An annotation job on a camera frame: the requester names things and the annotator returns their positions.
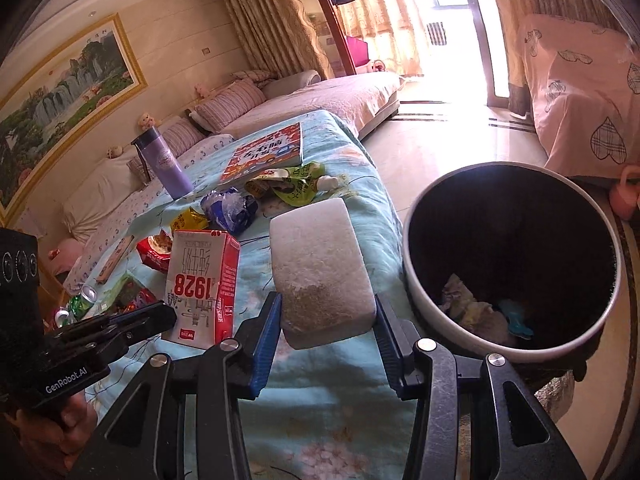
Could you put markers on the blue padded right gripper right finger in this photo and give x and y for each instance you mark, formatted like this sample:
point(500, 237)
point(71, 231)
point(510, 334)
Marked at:
point(396, 338)

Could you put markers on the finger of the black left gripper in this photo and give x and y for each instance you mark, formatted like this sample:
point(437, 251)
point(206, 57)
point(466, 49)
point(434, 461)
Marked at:
point(109, 336)

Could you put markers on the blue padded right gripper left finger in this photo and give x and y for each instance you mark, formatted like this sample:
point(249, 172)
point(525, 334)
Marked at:
point(258, 338)

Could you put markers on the white foam block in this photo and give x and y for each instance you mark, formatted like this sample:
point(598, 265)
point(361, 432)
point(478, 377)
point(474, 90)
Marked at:
point(319, 270)

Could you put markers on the red white milk carton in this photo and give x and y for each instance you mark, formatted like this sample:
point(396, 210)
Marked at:
point(200, 287)

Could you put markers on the red snack wrapper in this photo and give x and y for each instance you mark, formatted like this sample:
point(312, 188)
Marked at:
point(155, 251)

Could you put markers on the blue plastic bag wrapper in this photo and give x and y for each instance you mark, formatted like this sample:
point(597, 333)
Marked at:
point(229, 210)

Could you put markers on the yellow snack wrapper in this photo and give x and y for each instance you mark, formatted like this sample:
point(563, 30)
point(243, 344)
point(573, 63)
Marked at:
point(189, 220)

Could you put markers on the black round trash bin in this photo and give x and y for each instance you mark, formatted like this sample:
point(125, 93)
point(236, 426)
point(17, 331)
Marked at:
point(516, 232)

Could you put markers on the person's left hand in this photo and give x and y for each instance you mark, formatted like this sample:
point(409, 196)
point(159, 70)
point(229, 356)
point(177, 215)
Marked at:
point(53, 447)

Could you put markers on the green soda can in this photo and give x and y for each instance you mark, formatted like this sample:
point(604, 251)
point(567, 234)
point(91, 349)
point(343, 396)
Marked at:
point(80, 304)

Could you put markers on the wooden stick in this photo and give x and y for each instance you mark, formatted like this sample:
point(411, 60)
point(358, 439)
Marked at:
point(118, 253)

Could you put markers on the light blue floral tablecloth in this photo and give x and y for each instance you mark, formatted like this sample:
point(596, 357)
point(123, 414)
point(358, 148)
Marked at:
point(326, 412)

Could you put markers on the green snack wrapper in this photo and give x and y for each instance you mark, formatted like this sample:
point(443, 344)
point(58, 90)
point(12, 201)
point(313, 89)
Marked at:
point(295, 186)

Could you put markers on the red picture book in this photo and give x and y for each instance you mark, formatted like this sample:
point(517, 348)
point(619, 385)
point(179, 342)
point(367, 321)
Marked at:
point(277, 149)

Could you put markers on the purple thermos bottle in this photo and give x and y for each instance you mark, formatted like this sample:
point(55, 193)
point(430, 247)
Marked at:
point(157, 156)

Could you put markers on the striped pink pillow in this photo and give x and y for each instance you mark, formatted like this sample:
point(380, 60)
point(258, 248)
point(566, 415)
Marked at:
point(230, 104)

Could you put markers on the pink sofa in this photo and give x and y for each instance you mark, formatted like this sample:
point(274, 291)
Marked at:
point(356, 99)

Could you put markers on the framed landscape painting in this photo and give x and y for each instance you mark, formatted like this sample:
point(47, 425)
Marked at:
point(59, 100)

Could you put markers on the beige curtain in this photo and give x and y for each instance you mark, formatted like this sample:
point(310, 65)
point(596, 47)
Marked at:
point(276, 35)

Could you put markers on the pink heart pattern cover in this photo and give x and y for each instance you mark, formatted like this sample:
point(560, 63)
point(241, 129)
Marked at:
point(583, 80)

